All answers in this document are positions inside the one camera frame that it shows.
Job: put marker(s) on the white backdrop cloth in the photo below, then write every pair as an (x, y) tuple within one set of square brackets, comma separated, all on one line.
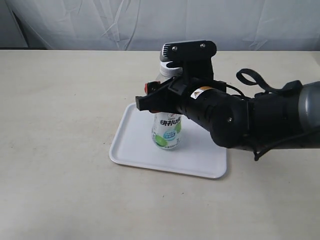
[(136, 25)]

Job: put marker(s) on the clear plastic drink bottle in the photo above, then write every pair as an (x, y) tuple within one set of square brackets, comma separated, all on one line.
[(166, 129)]

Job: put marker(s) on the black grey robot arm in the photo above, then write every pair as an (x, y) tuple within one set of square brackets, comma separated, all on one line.
[(282, 121)]

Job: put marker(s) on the white plastic tray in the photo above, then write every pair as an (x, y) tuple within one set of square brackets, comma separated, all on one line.
[(196, 154)]

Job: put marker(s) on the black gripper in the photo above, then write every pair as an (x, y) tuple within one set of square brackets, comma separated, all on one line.
[(195, 98)]

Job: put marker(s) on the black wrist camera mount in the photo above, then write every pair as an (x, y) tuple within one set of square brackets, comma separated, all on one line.
[(194, 57)]

